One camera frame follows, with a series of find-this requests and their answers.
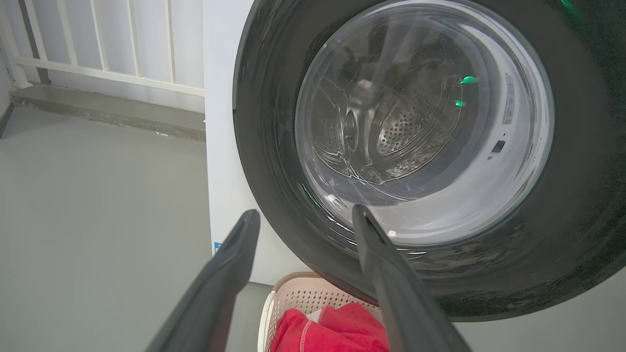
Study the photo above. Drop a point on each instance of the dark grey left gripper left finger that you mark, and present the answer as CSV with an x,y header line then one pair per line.
x,y
215,298

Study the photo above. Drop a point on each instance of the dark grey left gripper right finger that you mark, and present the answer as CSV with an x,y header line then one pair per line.
x,y
401,303

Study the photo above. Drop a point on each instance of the red garment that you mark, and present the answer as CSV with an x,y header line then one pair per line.
x,y
332,327

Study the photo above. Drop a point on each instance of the black round glass washer door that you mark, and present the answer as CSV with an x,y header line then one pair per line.
x,y
577,195

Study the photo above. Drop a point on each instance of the cream basket with brown rim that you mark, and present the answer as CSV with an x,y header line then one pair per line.
x,y
293,296

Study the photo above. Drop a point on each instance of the white washing machine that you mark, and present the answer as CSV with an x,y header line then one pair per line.
x,y
222,146

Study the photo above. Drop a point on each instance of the perforated steel washer drum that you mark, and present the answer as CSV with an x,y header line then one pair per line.
x,y
401,127

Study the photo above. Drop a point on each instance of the black door latch socket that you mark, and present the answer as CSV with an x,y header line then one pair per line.
x,y
498,146

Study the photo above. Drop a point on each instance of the blue energy label sticker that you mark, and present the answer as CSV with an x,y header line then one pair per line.
x,y
217,248

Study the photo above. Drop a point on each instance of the grey concrete curb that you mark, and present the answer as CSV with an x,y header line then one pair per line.
x,y
107,112

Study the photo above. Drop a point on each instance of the grey warning label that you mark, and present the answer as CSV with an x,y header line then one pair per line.
x,y
509,98

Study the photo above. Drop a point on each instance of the white metal railing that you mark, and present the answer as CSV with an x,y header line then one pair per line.
x,y
98,74

